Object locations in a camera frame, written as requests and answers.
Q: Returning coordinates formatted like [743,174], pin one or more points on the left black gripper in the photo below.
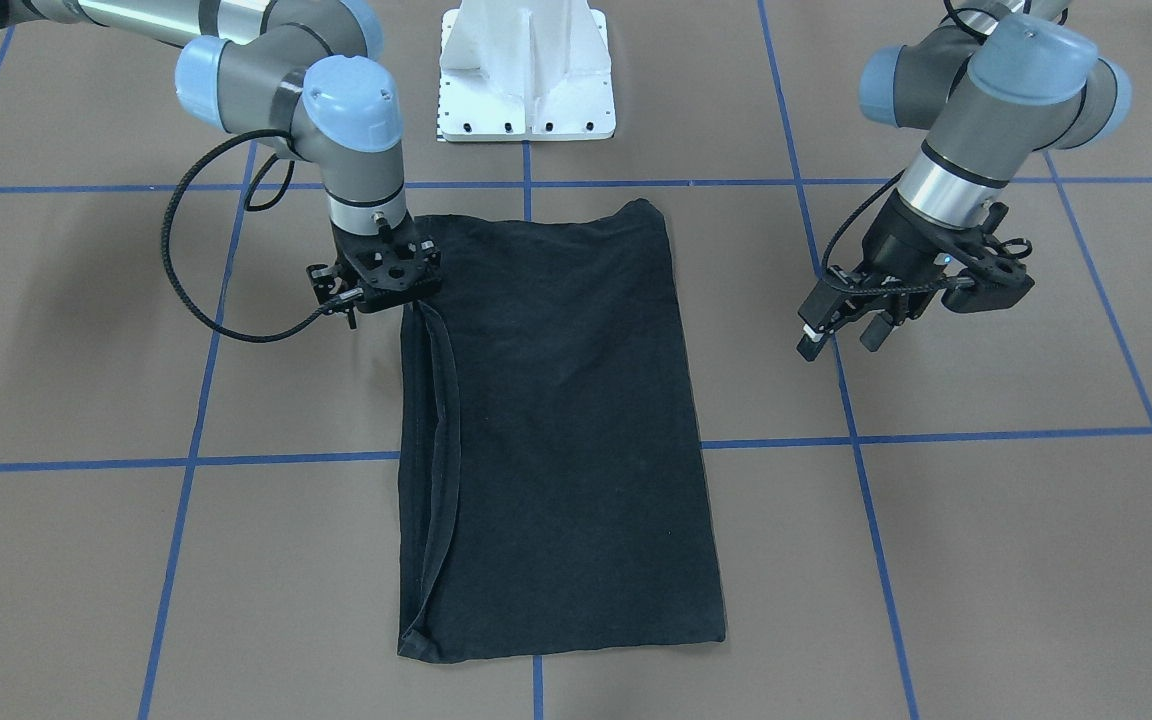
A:
[898,243]

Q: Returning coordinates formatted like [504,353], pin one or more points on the black printed t-shirt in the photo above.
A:
[552,496]

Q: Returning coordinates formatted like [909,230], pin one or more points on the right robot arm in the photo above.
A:
[306,72]

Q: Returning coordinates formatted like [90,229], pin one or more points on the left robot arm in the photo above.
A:
[993,83]

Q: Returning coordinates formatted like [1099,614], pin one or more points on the brown table mat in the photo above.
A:
[957,526]

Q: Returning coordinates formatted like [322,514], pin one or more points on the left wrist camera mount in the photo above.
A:
[994,276]

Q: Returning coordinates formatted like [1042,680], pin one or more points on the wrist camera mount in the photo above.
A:
[994,276]
[372,272]

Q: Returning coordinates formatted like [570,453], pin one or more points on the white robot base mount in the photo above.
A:
[515,71]

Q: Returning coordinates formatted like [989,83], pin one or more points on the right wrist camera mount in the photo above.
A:
[372,272]

